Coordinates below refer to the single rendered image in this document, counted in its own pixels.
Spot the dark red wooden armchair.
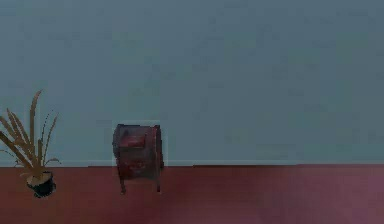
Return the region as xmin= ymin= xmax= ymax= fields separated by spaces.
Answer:
xmin=112 ymin=123 xmax=165 ymax=195

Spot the dry brown house plant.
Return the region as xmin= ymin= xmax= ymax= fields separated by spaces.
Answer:
xmin=0 ymin=89 xmax=62 ymax=178

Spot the black plant pot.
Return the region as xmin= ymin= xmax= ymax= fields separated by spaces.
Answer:
xmin=26 ymin=171 xmax=57 ymax=199

